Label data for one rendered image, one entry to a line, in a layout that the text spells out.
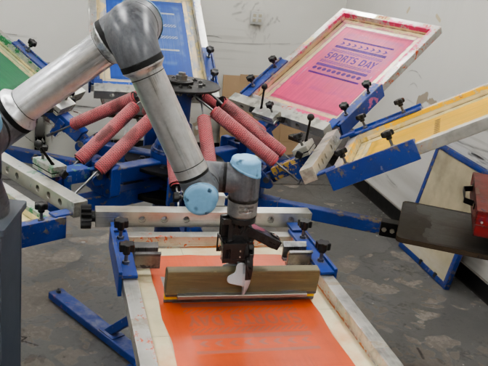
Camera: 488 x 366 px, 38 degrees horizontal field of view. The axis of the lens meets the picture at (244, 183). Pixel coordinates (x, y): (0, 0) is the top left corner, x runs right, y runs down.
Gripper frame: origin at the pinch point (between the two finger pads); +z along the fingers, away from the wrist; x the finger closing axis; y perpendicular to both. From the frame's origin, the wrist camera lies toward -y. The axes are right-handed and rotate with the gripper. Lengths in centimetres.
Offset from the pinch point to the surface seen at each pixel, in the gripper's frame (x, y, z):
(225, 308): 3.2, 5.2, 4.5
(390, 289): -175, -144, 108
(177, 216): -40.3, 10.6, -2.4
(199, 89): -94, -5, -29
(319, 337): 18.7, -14.9, 4.9
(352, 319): 16.6, -24.0, 1.7
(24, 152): -134, 58, 9
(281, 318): 9.2, -8.0, 4.8
